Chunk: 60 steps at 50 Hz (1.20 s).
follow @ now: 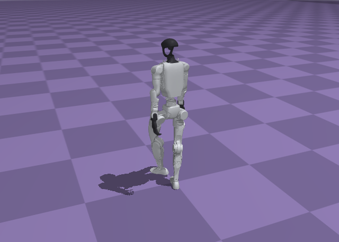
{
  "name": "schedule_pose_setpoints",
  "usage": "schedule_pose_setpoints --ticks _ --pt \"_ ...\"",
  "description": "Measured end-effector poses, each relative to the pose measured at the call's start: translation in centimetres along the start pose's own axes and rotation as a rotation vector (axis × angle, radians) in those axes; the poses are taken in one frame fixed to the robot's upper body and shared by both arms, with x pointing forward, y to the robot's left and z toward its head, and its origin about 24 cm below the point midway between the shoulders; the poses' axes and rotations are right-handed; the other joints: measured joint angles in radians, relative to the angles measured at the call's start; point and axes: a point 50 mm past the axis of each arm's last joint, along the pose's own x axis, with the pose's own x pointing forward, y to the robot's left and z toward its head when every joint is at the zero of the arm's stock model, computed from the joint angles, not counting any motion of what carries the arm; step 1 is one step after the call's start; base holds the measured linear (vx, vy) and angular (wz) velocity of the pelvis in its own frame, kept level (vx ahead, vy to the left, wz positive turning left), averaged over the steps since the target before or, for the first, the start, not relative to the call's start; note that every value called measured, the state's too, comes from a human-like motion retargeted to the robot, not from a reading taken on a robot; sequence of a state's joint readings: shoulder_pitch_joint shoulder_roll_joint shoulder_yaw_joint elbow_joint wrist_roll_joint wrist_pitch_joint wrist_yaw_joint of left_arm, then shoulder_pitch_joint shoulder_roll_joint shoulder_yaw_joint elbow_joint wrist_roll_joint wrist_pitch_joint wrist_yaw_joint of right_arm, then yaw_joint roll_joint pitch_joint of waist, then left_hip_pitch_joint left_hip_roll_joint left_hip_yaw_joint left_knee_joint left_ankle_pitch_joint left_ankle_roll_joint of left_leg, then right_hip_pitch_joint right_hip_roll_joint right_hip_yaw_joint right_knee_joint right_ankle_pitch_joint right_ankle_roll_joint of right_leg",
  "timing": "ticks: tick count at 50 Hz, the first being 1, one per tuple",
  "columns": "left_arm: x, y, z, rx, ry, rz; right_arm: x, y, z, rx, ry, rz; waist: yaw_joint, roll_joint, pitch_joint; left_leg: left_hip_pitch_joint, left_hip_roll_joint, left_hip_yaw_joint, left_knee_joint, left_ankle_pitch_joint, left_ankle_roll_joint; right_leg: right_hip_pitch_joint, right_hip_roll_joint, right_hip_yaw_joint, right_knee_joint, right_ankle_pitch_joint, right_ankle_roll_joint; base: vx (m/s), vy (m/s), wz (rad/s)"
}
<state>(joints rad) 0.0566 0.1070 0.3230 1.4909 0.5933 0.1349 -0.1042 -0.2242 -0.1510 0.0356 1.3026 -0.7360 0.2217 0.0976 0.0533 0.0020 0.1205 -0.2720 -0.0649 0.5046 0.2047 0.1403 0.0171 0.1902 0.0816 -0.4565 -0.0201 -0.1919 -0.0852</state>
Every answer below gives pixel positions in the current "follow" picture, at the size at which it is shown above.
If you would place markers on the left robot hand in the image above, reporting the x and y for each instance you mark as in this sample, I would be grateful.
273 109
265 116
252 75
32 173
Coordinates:
154 125

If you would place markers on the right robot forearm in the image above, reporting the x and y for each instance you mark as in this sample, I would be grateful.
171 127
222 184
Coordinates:
180 98

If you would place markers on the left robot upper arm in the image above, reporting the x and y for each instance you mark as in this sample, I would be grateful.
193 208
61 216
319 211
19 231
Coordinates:
156 72

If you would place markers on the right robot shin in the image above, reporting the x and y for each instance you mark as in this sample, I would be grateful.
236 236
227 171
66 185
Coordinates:
177 160

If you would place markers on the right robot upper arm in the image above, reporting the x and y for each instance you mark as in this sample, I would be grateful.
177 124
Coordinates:
186 69

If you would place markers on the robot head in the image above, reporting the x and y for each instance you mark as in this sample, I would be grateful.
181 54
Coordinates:
170 44

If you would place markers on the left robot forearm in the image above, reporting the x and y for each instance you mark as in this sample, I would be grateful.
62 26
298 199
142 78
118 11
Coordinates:
154 103

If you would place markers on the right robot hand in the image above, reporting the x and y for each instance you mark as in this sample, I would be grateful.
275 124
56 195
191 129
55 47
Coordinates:
181 106

